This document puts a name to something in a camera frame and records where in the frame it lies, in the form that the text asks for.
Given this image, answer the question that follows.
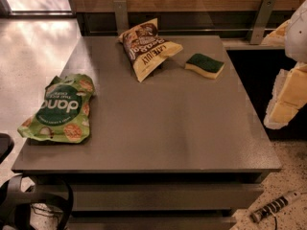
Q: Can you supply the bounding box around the black round object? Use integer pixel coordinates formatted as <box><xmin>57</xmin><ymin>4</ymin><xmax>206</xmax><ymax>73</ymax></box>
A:
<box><xmin>0</xmin><ymin>133</ymin><xmax>14</xmax><ymax>164</ymax></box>

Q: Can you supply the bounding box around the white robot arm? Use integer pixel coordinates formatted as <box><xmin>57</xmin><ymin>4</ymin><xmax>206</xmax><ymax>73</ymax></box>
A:
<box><xmin>262</xmin><ymin>0</ymin><xmax>307</xmax><ymax>129</ymax></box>

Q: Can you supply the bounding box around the black chair base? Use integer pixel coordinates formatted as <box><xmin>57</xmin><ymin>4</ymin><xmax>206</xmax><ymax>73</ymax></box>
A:
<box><xmin>0</xmin><ymin>174</ymin><xmax>74</xmax><ymax>230</ymax></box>

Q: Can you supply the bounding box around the white power strip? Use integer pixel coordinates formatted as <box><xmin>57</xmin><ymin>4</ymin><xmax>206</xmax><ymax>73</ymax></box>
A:
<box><xmin>250</xmin><ymin>191</ymin><xmax>301</xmax><ymax>223</ymax></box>

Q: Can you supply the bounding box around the right metal bracket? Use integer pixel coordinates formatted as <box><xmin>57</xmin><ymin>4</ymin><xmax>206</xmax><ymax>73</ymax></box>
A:
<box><xmin>248</xmin><ymin>0</ymin><xmax>276</xmax><ymax>45</ymax></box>

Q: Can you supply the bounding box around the metal bracket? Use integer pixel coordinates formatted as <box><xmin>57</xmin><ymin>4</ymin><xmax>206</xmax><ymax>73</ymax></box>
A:
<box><xmin>248</xmin><ymin>0</ymin><xmax>276</xmax><ymax>45</ymax></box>
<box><xmin>113</xmin><ymin>0</ymin><xmax>129</xmax><ymax>35</ymax></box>

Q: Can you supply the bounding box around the green rice chip bag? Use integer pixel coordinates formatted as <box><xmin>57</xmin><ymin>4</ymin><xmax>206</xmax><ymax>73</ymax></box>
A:
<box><xmin>17</xmin><ymin>74</ymin><xmax>95</xmax><ymax>144</ymax></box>

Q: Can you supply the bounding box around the left metal bracket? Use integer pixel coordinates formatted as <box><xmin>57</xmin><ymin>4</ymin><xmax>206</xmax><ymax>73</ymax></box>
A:
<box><xmin>113</xmin><ymin>0</ymin><xmax>129</xmax><ymax>35</ymax></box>

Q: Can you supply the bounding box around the green and yellow sponge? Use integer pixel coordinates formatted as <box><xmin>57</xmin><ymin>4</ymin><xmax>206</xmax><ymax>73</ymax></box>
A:
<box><xmin>185</xmin><ymin>54</ymin><xmax>224</xmax><ymax>80</ymax></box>

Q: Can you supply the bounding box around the brown and cream chip bag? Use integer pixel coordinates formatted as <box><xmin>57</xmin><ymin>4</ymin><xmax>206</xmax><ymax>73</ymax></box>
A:
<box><xmin>119</xmin><ymin>18</ymin><xmax>183</xmax><ymax>82</ymax></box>

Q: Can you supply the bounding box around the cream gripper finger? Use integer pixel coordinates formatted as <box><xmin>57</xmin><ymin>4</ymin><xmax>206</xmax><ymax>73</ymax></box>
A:
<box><xmin>264</xmin><ymin>62</ymin><xmax>307</xmax><ymax>129</ymax></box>
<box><xmin>262</xmin><ymin>20</ymin><xmax>290</xmax><ymax>46</ymax></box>

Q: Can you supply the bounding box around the black power cable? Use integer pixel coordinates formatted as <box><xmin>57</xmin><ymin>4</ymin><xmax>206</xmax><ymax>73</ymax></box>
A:
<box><xmin>270</xmin><ymin>212</ymin><xmax>278</xmax><ymax>230</ymax></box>

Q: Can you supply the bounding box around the grey drawer cabinet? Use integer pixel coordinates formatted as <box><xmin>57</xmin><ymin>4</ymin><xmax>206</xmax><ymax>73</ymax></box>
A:
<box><xmin>13</xmin><ymin>36</ymin><xmax>281</xmax><ymax>230</ymax></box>

